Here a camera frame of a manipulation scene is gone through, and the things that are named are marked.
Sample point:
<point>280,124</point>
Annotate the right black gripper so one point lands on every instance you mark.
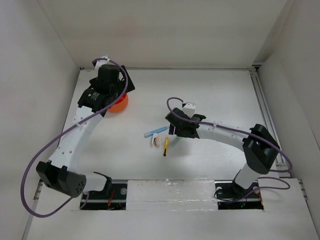
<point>172,130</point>

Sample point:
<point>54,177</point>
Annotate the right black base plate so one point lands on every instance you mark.
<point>231,197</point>

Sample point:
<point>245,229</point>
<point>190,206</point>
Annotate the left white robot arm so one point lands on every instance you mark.
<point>59,173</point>

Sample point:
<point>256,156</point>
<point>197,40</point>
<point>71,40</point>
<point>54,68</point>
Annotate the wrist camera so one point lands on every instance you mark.
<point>189,108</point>
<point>100,61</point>

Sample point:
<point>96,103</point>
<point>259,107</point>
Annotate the orange round divided container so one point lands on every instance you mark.
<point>120,105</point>

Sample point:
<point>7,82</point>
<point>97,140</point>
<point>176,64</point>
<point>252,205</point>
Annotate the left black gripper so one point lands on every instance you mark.
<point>122,85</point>

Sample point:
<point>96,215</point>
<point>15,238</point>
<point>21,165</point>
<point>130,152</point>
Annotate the green highlighter marker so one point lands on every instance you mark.
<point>174,141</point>

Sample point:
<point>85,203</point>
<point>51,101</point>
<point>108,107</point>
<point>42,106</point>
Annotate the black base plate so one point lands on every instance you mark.
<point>231,197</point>
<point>115,200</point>

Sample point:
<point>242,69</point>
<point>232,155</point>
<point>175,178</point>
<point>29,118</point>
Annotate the aluminium rail frame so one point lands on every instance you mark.
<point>280,162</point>

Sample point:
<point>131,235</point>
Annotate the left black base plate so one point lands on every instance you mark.
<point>115,200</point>

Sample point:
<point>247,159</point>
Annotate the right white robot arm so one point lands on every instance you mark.
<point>259,147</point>

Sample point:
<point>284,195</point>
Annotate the yellow black-tipped pen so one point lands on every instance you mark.
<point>165,147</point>

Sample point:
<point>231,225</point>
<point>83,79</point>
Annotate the blue pen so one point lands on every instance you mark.
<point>156,131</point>

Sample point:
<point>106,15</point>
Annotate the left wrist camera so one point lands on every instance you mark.
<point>100,61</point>

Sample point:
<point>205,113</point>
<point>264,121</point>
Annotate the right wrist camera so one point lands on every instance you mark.
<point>189,108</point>

